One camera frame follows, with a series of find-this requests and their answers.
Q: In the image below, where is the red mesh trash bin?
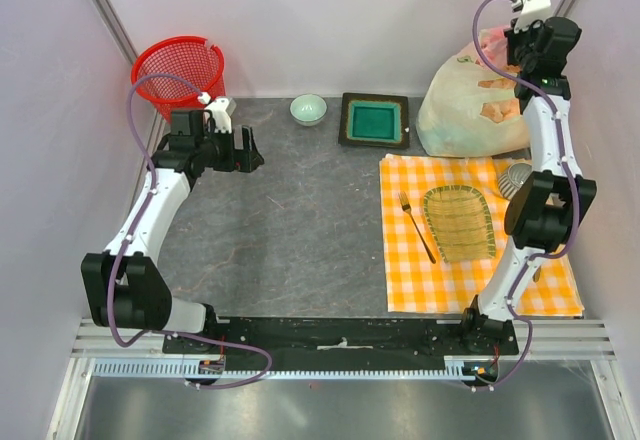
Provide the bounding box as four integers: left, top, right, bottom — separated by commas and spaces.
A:
130, 36, 226, 122

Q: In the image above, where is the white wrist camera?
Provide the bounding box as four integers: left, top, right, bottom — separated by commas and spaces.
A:
197, 92, 237, 134
511, 0, 552, 33

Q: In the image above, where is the woven bamboo tray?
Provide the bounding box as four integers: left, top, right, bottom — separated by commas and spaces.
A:
423, 185, 497, 263

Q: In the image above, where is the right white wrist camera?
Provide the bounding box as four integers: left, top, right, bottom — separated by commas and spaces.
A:
511, 0, 552, 33

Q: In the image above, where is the purple cable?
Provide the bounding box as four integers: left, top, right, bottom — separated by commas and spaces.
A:
104, 73, 274, 391
462, 0, 582, 392

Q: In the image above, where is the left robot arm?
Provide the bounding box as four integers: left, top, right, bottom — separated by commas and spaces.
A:
81, 97, 264, 353

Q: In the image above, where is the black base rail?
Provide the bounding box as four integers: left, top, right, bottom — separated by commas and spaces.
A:
162, 315, 516, 381

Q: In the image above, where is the grey ribbed cup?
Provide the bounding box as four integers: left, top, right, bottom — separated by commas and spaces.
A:
498, 162, 532, 200

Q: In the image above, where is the square green glazed plate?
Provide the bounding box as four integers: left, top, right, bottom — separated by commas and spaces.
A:
338, 92, 410, 150

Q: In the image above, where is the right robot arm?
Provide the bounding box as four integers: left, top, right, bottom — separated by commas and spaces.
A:
457, 16, 597, 354

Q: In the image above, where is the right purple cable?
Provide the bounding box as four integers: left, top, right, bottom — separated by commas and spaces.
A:
462, 0, 582, 392

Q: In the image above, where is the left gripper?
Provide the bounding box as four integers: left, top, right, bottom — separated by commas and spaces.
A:
196, 124, 263, 174

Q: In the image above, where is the gold fork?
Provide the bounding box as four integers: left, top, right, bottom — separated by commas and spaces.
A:
398, 191, 436, 264

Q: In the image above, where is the small celadon bowl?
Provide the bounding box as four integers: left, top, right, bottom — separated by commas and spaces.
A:
289, 94, 327, 127

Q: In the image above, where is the large yellowish plastic bag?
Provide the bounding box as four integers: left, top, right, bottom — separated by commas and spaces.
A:
416, 27, 529, 157

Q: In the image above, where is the yellow checkered cloth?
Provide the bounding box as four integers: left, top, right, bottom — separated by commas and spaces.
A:
379, 152, 585, 319

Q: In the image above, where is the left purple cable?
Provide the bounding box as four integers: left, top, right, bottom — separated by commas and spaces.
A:
104, 73, 274, 391

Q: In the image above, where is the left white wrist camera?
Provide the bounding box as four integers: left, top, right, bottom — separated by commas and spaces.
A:
197, 92, 237, 134

